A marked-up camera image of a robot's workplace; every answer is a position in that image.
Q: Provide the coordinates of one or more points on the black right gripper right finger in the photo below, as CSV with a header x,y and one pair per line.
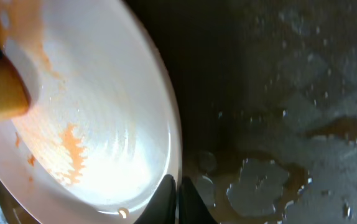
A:
x,y
191,209

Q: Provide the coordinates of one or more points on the dark brown serving tray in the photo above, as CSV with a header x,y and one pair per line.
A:
x,y
267,94

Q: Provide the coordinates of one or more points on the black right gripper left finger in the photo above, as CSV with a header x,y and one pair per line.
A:
x,y
161,207

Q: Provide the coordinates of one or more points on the white plate back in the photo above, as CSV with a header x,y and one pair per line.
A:
x,y
103,127

